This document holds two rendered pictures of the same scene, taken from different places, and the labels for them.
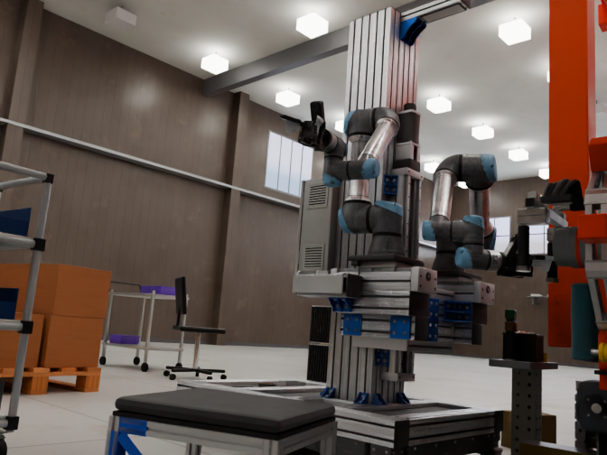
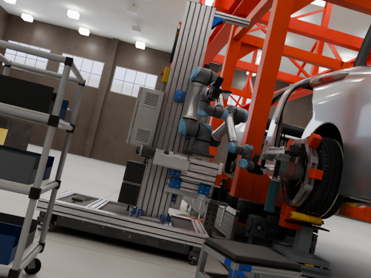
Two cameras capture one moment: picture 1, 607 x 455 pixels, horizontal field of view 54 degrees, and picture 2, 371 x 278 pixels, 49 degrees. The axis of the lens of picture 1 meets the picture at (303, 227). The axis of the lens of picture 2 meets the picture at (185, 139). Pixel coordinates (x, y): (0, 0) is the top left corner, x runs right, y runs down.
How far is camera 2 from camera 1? 201 cm
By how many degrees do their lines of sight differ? 45
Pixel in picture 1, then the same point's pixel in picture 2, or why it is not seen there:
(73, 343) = not seen: outside the picture
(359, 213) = (194, 127)
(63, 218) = not seen: outside the picture
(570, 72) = (270, 75)
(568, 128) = (264, 101)
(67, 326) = not seen: outside the picture
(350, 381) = (154, 207)
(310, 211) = (144, 107)
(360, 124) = (203, 78)
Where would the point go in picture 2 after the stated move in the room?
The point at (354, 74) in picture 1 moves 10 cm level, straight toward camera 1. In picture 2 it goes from (185, 35) to (192, 33)
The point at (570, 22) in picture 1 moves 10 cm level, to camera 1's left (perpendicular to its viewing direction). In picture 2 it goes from (276, 51) to (270, 47)
